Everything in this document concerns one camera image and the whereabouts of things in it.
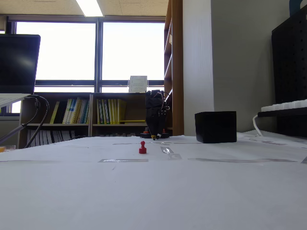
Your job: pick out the small red pawn piece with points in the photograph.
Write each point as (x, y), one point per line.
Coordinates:
(142, 149)

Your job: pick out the clear tape strip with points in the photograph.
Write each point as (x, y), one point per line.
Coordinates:
(166, 150)
(174, 156)
(122, 160)
(239, 160)

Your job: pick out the white power strip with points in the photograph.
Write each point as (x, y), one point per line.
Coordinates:
(283, 106)

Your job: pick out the small orange object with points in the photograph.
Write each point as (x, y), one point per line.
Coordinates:
(2, 149)

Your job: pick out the ceiling light panel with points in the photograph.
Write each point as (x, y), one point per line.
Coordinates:
(90, 7)

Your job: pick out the dark blue object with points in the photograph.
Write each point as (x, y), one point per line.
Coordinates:
(296, 7)

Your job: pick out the dark laptop computer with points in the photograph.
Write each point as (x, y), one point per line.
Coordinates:
(16, 64)

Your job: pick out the dark window frame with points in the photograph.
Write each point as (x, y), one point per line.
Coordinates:
(99, 55)

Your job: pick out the teal white book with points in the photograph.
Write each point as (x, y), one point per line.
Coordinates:
(84, 112)

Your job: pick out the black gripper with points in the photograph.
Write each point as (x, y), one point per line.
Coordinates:
(154, 119)

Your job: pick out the yellow binder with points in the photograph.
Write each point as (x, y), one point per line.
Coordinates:
(109, 112)
(114, 112)
(104, 112)
(98, 112)

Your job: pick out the white paper sign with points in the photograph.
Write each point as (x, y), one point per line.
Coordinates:
(138, 83)

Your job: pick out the thin yellow book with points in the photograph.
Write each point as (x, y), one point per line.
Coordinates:
(55, 112)

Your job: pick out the black book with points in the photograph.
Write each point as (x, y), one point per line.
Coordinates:
(62, 113)

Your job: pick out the white paper table cover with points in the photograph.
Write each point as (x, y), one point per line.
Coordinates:
(153, 187)

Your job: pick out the black perforated pegboard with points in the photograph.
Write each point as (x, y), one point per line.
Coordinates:
(290, 60)

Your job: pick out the clear plastic cup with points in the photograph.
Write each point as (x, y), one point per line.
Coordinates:
(10, 147)

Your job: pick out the black robot base orange screws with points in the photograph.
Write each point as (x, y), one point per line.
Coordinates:
(144, 135)

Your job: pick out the yellow white book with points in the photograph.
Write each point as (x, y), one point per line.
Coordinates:
(67, 111)

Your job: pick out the white blue book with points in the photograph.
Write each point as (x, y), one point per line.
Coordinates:
(72, 112)

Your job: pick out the tall wooden bookshelf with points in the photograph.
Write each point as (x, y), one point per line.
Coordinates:
(177, 60)

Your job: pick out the black open box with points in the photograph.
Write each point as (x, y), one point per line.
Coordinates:
(216, 127)

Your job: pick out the grey flexible rod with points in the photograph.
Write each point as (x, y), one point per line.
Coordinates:
(12, 134)

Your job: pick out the flat yellow folder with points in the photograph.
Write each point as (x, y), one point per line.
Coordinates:
(134, 121)

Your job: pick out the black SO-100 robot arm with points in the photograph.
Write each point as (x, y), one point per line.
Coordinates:
(154, 99)

